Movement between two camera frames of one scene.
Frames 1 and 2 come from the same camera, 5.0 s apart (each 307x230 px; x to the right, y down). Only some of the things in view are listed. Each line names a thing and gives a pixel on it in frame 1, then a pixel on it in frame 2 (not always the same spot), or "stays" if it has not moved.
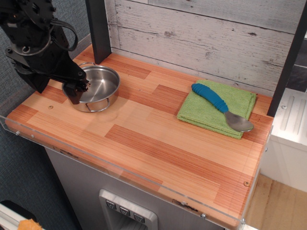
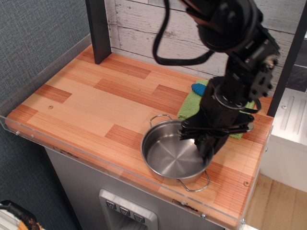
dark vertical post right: x=291 y=60 stays
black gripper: x=46 y=56 → x=223 y=111
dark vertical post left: x=100 y=30 stays
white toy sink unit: x=285 y=158 stays
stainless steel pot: x=104 y=84 → x=171 y=159
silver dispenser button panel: x=120 y=213 stays
